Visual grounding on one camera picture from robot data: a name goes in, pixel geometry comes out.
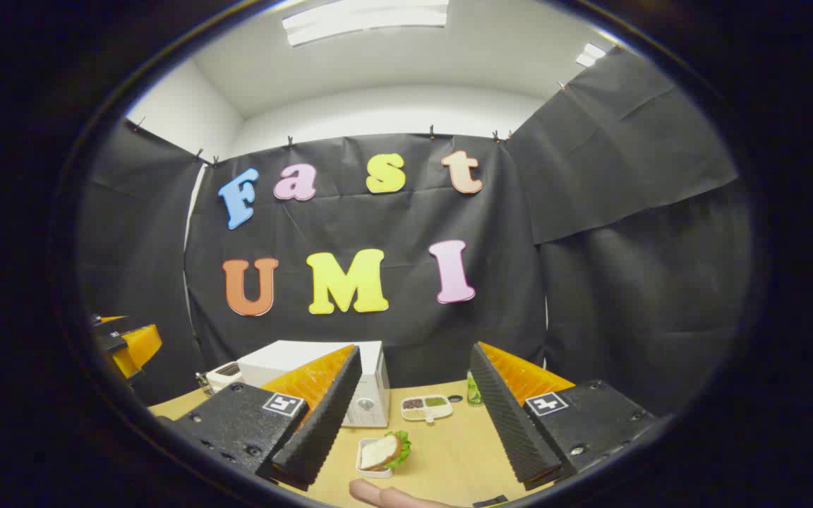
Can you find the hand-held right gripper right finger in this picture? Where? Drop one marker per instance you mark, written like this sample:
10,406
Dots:
509,416

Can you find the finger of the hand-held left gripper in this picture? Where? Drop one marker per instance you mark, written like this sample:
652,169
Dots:
140,347
111,326

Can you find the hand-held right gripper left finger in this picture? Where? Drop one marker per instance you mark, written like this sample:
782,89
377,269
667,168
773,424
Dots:
325,416

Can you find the bread and lettuce sandwich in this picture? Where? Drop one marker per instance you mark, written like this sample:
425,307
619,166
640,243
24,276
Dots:
382,450

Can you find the white microwave oven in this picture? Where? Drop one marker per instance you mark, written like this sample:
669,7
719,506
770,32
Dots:
286,360

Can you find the green drink bottle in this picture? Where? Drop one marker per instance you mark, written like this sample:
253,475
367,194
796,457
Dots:
473,392

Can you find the white rectangular dish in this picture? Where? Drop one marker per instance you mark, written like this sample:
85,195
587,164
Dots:
375,474

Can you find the white divided condiment dish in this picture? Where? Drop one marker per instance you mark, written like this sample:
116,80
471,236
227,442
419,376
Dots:
424,407

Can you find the white toaster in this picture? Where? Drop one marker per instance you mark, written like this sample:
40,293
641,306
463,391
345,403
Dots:
223,374

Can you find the black backdrop cloth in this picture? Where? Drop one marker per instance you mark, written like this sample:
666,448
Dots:
590,282

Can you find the small ceiling light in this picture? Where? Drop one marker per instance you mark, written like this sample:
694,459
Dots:
590,55

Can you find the long ceiling light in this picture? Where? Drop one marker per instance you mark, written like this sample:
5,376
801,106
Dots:
364,20

